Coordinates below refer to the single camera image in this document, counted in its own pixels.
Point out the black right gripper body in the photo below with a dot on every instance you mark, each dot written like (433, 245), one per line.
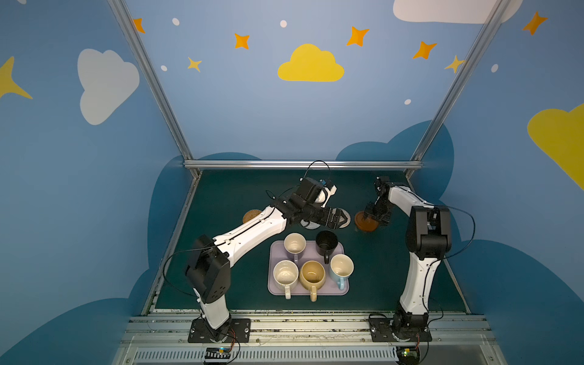
(376, 213)

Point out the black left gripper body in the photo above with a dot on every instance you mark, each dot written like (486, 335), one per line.
(326, 216)

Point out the grey woven coaster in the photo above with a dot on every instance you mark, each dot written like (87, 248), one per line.
(310, 225)

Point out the brown wooden coaster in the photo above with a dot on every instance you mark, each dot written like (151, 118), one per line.
(365, 223)

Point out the black mug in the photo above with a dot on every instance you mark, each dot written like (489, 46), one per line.
(326, 243)

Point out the purple mug cream inside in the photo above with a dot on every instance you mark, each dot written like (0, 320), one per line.
(294, 246)

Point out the beige woven coaster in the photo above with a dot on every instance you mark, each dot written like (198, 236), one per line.
(344, 219)

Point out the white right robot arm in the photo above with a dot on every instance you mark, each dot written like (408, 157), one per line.
(428, 240)

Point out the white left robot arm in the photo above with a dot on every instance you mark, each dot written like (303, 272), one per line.
(208, 268)

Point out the tan woven coaster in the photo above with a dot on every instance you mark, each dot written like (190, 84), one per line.
(251, 214)

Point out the light blue mug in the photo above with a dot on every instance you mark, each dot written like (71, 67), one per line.
(341, 267)

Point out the yellow mug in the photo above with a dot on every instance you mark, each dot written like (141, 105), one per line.
(312, 277)

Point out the right circuit board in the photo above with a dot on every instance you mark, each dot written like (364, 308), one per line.
(408, 356)

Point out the circuit board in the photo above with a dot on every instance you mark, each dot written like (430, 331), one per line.
(217, 355)
(408, 356)

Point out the left circuit board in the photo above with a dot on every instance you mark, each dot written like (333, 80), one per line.
(217, 355)

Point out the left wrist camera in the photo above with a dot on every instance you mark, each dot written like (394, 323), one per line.
(316, 192)

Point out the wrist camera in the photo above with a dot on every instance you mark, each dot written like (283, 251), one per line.
(383, 185)
(316, 192)

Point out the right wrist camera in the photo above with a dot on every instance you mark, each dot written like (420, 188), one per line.
(383, 185)

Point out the horizontal aluminium frame rail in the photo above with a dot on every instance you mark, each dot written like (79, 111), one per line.
(300, 165)

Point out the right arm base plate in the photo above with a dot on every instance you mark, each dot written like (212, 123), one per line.
(381, 330)

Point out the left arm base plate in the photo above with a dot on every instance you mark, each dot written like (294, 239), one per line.
(201, 332)

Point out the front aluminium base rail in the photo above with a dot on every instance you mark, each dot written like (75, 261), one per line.
(307, 338)

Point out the left aluminium frame post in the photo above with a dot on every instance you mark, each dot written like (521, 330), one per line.
(125, 21)

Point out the aluminium frame post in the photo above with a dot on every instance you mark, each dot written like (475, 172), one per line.
(125, 21)
(473, 57)

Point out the right aluminium frame post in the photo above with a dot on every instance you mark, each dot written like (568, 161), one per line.
(473, 57)

